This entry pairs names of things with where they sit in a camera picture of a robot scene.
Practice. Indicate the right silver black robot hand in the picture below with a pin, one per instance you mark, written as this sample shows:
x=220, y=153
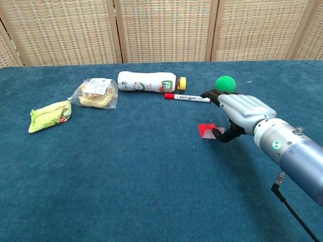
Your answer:
x=246, y=108

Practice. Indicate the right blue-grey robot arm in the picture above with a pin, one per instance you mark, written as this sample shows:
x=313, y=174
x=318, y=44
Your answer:
x=295, y=151

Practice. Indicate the green foam ball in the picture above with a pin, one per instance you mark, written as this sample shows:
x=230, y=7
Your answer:
x=224, y=83

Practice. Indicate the red whiteboard marker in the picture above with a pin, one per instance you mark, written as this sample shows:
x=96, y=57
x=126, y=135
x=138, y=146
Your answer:
x=186, y=97

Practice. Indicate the white bottle yellow cap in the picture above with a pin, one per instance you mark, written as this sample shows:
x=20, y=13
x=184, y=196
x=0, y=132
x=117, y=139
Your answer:
x=146, y=81

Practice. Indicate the woven folding screen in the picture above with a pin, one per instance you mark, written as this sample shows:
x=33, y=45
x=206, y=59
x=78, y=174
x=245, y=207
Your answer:
x=164, y=30

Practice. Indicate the blue table carpet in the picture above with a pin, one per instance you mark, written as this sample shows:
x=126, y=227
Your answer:
x=126, y=176

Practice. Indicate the sandwich in clear bag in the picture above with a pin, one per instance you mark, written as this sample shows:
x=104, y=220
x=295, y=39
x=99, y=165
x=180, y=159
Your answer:
x=97, y=95

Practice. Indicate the green snack packet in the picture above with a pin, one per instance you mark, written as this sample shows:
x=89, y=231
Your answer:
x=49, y=117

